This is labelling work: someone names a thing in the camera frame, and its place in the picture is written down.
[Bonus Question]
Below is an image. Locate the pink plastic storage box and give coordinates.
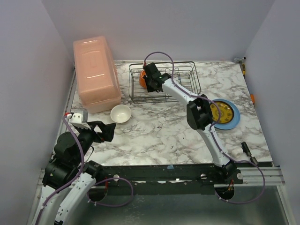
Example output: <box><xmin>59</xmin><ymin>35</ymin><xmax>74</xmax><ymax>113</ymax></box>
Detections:
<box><xmin>73</xmin><ymin>36</ymin><xmax>121</xmax><ymax>114</ymax></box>

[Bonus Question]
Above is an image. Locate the yellow tool at corner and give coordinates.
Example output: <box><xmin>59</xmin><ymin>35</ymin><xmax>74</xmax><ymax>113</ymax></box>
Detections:
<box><xmin>242</xmin><ymin>63</ymin><xmax>246</xmax><ymax>76</ymax></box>

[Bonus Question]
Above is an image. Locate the white ceramic bowl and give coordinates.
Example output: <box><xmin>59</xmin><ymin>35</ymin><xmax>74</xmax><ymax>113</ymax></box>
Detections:
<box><xmin>110</xmin><ymin>105</ymin><xmax>132</xmax><ymax>123</ymax></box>

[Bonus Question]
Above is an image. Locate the orange mug black handle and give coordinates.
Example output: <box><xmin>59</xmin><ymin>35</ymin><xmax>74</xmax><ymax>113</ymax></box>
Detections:
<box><xmin>139</xmin><ymin>70</ymin><xmax>147</xmax><ymax>88</ymax></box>

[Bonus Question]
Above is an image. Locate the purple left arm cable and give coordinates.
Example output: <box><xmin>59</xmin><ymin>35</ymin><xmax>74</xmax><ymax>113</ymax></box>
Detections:
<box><xmin>35</xmin><ymin>114</ymin><xmax>134</xmax><ymax>225</ymax></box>

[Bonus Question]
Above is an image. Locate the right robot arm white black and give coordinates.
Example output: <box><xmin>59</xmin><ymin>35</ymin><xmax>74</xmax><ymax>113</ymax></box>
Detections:
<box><xmin>143</xmin><ymin>63</ymin><xmax>236</xmax><ymax>181</ymax></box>

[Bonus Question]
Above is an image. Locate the yellow patterned plate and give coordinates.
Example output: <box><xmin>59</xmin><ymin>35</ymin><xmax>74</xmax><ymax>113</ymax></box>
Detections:
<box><xmin>210</xmin><ymin>101</ymin><xmax>234</xmax><ymax>124</ymax></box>

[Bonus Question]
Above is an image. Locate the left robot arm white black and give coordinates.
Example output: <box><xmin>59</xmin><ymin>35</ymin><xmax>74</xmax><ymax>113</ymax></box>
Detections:
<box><xmin>31</xmin><ymin>118</ymin><xmax>116</xmax><ymax>225</ymax></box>

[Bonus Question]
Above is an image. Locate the black mounting rail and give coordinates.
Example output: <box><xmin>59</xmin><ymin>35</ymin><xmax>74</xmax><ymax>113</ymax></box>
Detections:
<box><xmin>83</xmin><ymin>161</ymin><xmax>243</xmax><ymax>197</ymax></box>

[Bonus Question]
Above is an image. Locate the orange clamp on wall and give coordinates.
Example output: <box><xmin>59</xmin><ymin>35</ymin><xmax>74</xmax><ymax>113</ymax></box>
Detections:
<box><xmin>250</xmin><ymin>94</ymin><xmax>255</xmax><ymax>104</ymax></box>

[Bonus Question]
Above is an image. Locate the black wire dish rack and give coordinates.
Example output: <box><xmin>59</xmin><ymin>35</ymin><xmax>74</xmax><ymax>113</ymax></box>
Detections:
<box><xmin>129</xmin><ymin>61</ymin><xmax>201</xmax><ymax>104</ymax></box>

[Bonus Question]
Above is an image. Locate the aluminium frame rail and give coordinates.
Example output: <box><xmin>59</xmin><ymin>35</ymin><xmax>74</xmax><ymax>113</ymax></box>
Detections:
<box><xmin>239</xmin><ymin>167</ymin><xmax>285</xmax><ymax>186</ymax></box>

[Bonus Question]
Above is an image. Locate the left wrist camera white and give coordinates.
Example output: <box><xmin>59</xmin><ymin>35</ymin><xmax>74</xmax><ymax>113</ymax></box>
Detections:
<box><xmin>65</xmin><ymin>110</ymin><xmax>90</xmax><ymax>129</ymax></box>

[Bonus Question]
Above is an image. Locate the blue plate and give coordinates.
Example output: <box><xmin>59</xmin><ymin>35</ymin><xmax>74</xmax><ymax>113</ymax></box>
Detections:
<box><xmin>213</xmin><ymin>99</ymin><xmax>240</xmax><ymax>130</ymax></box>

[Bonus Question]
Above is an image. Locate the white plastic fitting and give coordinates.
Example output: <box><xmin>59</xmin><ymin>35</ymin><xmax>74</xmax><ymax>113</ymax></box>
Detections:
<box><xmin>231</xmin><ymin>147</ymin><xmax>243</xmax><ymax>158</ymax></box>

